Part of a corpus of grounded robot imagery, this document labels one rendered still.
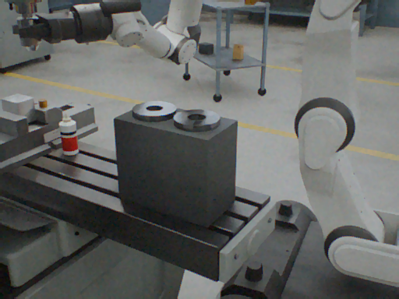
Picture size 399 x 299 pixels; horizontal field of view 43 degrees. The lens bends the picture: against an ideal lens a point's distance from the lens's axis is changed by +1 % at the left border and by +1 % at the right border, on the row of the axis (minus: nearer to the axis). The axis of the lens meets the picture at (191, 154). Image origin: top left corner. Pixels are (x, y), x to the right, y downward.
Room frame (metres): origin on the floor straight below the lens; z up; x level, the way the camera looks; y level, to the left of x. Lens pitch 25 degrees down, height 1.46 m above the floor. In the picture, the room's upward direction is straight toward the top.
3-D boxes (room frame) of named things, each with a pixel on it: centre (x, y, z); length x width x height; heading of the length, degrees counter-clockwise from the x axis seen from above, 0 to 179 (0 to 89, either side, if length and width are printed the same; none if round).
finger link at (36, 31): (1.14, 0.35, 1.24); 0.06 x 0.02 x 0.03; 122
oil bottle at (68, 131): (1.18, 0.31, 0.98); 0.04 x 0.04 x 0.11
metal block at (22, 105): (1.21, 0.44, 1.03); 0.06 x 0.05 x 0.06; 57
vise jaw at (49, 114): (1.25, 0.41, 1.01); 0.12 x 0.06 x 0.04; 57
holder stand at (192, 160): (0.93, 0.03, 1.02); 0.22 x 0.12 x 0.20; 58
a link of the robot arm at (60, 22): (1.21, 0.29, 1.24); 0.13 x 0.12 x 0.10; 32
